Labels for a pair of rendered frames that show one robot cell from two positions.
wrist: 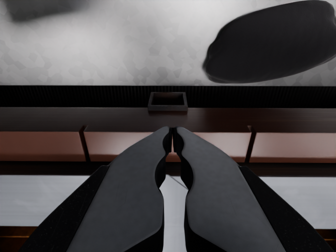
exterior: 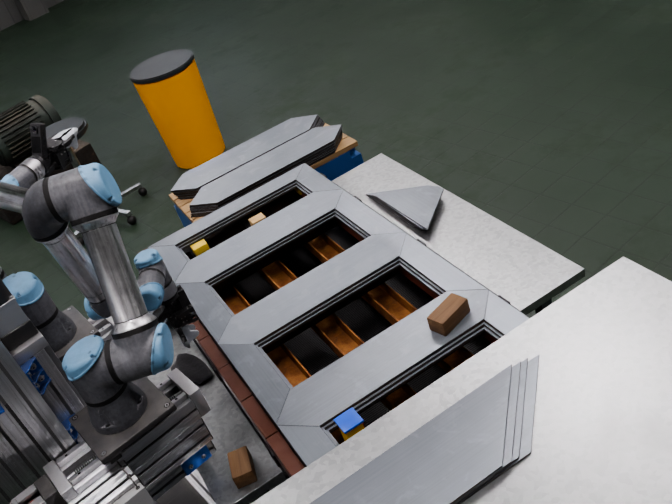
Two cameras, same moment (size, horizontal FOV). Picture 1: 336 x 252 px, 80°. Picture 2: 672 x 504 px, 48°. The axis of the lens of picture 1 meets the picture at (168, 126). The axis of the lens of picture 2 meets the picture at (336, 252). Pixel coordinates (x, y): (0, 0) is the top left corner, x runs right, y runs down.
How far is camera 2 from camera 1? 2.37 m
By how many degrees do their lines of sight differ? 52
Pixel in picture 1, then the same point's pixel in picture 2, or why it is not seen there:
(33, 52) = (234, 431)
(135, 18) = not seen: hidden behind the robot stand
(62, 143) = (225, 371)
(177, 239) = (247, 323)
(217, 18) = not seen: hidden behind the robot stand
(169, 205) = (230, 335)
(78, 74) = (236, 414)
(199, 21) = not seen: hidden behind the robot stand
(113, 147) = (220, 361)
